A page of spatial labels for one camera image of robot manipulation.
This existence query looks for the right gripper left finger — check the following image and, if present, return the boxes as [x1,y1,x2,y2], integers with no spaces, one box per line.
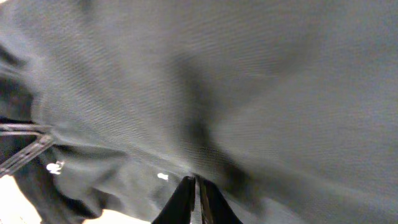
[151,176,196,224]

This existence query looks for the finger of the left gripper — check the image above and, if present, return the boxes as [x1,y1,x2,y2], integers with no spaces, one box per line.
[1,123,55,177]

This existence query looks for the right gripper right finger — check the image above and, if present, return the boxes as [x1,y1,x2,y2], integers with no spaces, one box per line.
[197,176,243,224]

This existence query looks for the black t-shirt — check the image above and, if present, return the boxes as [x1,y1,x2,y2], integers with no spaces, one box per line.
[1,0,397,223]

